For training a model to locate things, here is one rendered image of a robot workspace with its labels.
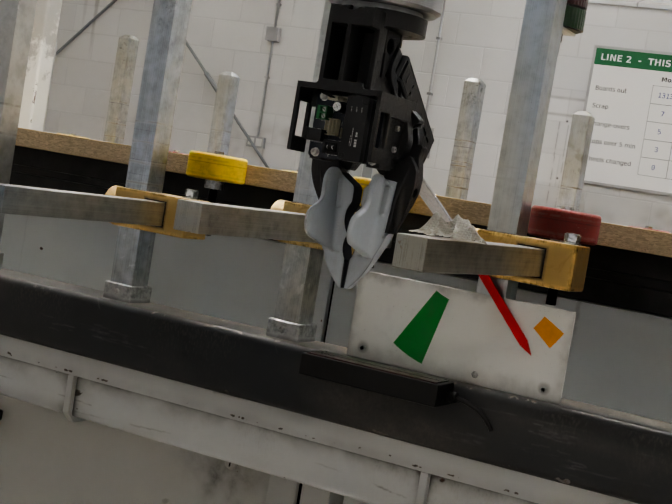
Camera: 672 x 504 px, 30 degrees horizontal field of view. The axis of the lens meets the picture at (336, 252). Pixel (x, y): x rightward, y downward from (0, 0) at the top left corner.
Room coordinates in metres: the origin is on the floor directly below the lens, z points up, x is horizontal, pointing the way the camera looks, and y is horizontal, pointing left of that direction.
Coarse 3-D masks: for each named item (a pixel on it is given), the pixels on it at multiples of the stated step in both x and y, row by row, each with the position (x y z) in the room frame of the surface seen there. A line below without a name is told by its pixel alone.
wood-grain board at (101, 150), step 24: (24, 144) 1.91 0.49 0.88; (48, 144) 1.89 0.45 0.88; (72, 144) 1.86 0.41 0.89; (96, 144) 1.84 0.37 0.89; (120, 144) 1.82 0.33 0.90; (168, 168) 1.78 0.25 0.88; (264, 168) 1.71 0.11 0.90; (480, 216) 1.56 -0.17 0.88; (600, 240) 1.49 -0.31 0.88; (624, 240) 1.48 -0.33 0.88; (648, 240) 1.46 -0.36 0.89
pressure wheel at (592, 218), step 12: (540, 216) 1.42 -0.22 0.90; (552, 216) 1.41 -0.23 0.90; (564, 216) 1.40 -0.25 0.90; (576, 216) 1.40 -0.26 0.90; (588, 216) 1.41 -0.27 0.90; (600, 216) 1.43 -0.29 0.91; (528, 228) 1.44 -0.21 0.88; (540, 228) 1.42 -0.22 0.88; (552, 228) 1.41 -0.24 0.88; (564, 228) 1.40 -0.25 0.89; (576, 228) 1.40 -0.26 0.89; (588, 228) 1.41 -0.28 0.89; (552, 240) 1.44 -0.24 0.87; (588, 240) 1.41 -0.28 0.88; (552, 300) 1.44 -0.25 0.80
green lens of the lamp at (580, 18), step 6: (570, 6) 1.41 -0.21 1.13; (570, 12) 1.41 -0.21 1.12; (576, 12) 1.41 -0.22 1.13; (582, 12) 1.42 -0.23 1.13; (564, 18) 1.41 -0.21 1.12; (570, 18) 1.41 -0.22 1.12; (576, 18) 1.41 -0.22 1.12; (582, 18) 1.42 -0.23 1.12; (564, 24) 1.41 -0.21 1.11; (570, 24) 1.41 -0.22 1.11; (576, 24) 1.41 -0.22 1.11; (582, 24) 1.42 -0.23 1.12; (582, 30) 1.43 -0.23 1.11
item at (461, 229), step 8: (432, 216) 1.14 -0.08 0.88; (440, 216) 1.14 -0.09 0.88; (456, 216) 1.16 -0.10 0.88; (432, 224) 1.14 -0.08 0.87; (440, 224) 1.14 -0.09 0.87; (448, 224) 1.15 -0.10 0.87; (456, 224) 1.15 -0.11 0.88; (464, 224) 1.16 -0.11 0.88; (424, 232) 1.13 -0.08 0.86; (432, 232) 1.13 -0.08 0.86; (440, 232) 1.13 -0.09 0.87; (448, 232) 1.14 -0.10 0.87; (456, 232) 1.12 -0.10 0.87; (464, 232) 1.12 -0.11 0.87; (472, 232) 1.12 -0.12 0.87; (472, 240) 1.19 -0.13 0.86; (480, 240) 1.13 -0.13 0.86
